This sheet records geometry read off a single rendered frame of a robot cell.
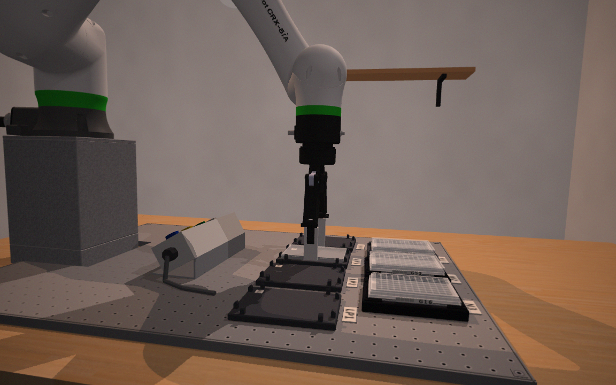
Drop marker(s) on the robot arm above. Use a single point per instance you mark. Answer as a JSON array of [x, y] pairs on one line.
[[68, 54]]

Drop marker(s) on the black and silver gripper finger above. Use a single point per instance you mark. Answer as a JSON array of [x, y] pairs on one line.
[[322, 216], [311, 211]]

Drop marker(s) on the white button panel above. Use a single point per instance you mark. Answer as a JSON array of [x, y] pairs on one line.
[[194, 251]]

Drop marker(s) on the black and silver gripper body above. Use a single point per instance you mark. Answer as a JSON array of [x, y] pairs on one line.
[[317, 158]]

